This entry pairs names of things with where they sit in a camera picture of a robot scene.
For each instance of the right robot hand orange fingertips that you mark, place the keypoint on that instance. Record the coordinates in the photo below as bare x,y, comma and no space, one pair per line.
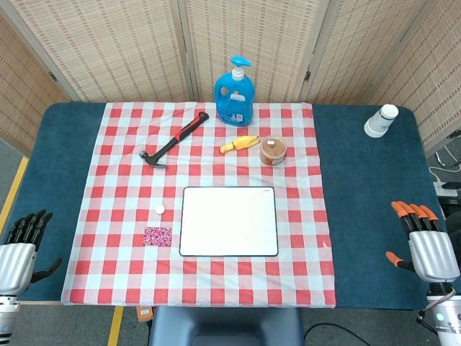
432,256

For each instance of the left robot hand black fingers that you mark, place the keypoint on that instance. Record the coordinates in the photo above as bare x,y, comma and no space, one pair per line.
16,257

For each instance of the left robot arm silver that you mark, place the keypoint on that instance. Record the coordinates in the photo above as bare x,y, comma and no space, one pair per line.
6,317

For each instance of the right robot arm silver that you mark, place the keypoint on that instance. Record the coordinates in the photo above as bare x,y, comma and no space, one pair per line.
446,320

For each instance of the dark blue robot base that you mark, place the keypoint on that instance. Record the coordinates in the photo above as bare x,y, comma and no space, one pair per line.
223,326

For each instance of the white power strip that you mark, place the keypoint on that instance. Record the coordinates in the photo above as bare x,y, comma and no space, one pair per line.
446,186

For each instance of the dark blue table cover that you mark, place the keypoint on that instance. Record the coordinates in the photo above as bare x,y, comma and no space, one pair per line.
363,202

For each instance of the red white checkered tablecloth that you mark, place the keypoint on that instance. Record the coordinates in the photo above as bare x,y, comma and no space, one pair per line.
122,187

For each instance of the orange label tag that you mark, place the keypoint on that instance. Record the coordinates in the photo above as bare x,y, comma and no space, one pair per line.
144,314

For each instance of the stack of white paper cups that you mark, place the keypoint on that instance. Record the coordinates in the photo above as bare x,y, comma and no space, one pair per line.
380,120

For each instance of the metal screen hinge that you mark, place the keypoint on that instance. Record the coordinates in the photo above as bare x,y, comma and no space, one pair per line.
53,76
307,75

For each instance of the clear jar of rubber bands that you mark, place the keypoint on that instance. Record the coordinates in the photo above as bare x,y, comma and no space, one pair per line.
272,151

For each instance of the black red claw hammer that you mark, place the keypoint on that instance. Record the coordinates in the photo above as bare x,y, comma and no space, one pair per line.
173,140

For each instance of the yellow rubber chicken toy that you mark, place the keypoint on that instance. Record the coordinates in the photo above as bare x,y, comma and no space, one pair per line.
239,143

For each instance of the woven bamboo folding screen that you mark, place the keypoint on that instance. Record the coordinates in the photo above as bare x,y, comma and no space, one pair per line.
119,50

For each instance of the blue detergent pump bottle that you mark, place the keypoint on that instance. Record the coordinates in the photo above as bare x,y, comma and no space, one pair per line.
234,101

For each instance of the white board black frame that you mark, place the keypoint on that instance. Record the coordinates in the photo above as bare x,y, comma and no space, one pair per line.
228,221

